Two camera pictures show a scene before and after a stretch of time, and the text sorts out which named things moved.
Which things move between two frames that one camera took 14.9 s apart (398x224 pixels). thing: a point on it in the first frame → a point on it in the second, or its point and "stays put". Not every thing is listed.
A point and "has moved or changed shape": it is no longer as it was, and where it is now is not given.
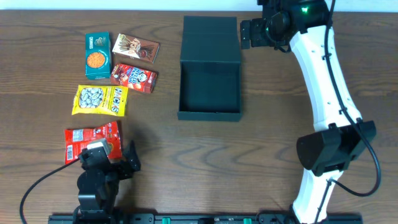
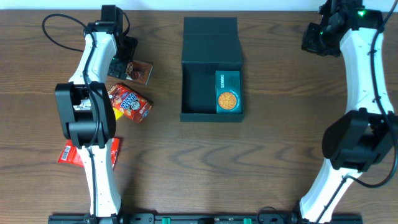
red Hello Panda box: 138,79 → 130,103
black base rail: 249,218 stays put
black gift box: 209,86 stays put
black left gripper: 117,168 → 117,68
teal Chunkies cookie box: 97,55 has moved or changed shape
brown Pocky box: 137,48 → 138,71
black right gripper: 245,35 → 311,38
